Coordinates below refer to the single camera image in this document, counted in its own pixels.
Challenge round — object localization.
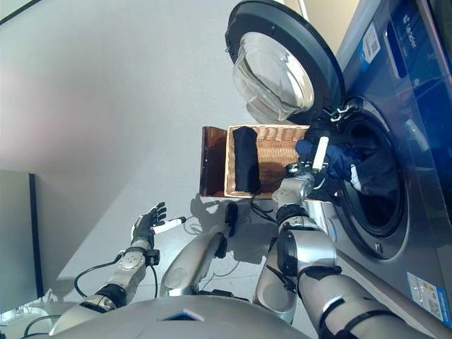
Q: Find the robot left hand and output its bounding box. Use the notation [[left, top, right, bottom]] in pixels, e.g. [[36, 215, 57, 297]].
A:
[[131, 201, 187, 248]]

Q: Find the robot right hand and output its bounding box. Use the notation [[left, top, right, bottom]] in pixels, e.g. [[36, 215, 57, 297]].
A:
[[285, 136, 331, 179]]

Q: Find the blue garment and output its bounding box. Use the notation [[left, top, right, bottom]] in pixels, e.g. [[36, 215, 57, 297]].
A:
[[295, 137, 365, 182]]

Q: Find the grey front-load washing machine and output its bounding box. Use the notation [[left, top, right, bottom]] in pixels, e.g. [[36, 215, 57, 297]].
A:
[[317, 0, 452, 339]]

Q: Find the brown wicker laundry basket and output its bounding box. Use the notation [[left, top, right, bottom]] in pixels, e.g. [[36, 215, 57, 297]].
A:
[[224, 124, 340, 205]]

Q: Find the dark brown wooden stool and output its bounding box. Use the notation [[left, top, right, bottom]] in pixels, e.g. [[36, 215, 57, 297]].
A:
[[199, 126, 230, 197]]

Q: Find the robot grey torso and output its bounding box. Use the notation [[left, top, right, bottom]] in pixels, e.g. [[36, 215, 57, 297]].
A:
[[52, 296, 312, 339]]

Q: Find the round glass washer door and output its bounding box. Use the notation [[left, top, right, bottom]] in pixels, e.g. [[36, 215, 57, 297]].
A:
[[225, 0, 347, 126]]

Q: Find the blue white washer sticker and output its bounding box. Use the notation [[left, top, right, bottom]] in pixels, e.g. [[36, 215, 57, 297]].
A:
[[359, 20, 382, 65]]

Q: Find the grey board black edge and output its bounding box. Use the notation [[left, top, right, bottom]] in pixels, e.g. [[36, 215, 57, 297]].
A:
[[0, 169, 45, 314]]

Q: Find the robot right leg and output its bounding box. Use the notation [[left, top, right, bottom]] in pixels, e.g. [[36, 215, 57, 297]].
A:
[[253, 236, 301, 325]]

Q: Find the blue energy label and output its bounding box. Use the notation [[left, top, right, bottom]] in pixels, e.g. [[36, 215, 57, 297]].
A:
[[405, 270, 447, 324]]

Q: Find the thin white floor cable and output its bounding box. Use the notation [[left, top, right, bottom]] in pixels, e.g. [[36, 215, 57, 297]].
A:
[[182, 214, 213, 236]]

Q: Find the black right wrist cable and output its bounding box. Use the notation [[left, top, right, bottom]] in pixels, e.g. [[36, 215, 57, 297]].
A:
[[249, 186, 280, 224]]

